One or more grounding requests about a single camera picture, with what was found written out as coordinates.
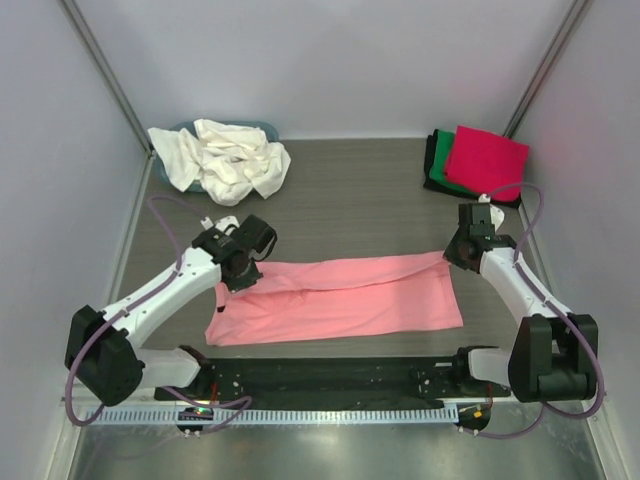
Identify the pink t-shirt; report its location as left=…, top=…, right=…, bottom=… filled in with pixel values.
left=205, top=252, right=463, bottom=346

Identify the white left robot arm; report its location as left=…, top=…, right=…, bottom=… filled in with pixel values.
left=64, top=215, right=277, bottom=407

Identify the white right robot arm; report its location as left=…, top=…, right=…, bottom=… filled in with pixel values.
left=444, top=203, right=602, bottom=403

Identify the folded black t-shirt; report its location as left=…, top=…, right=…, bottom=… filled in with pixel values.
left=422, top=127, right=523, bottom=210

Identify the folded magenta t-shirt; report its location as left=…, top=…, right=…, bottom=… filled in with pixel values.
left=444, top=126, right=530, bottom=194

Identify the white crumpled t-shirt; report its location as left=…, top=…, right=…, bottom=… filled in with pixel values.
left=147, top=119, right=291, bottom=207

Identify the folded green t-shirt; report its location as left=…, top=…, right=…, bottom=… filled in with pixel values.
left=429, top=130, right=470, bottom=194

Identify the teal plastic basket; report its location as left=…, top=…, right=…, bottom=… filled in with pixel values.
left=153, top=120, right=280, bottom=193

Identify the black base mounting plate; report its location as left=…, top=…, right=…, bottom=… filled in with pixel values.
left=179, top=355, right=511, bottom=411

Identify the slotted grey cable duct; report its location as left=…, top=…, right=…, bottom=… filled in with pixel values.
left=94, top=404, right=459, bottom=426

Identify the right aluminium corner post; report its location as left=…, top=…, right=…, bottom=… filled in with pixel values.
left=503, top=0, right=594, bottom=138

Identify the aluminium corner post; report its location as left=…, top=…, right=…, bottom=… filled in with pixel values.
left=58, top=0, right=156, bottom=154
left=503, top=0, right=594, bottom=138

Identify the left aluminium corner post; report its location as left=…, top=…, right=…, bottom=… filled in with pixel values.
left=58, top=0, right=156, bottom=154

